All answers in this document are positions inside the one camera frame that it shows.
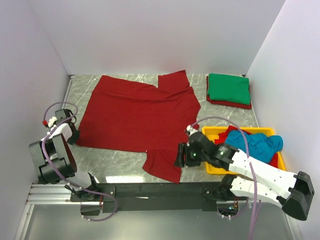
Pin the bright red t-shirt in bin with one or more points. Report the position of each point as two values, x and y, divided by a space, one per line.
222 136

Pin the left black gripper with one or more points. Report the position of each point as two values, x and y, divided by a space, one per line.
73 140

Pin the folded red t-shirt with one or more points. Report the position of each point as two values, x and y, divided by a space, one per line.
228 103

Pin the folded green t-shirt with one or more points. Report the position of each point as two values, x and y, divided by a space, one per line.
229 88

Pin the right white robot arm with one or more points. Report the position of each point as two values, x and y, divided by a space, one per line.
248 177

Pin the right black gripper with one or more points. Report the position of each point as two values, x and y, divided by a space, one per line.
183 149

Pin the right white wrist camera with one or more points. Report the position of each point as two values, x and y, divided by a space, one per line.
190 130

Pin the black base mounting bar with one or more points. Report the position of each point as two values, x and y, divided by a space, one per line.
168 196

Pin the dark red t-shirt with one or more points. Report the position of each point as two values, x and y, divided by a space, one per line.
132 116

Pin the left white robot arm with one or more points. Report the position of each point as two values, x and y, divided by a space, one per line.
56 148

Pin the blue t-shirt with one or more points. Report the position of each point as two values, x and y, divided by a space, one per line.
260 145

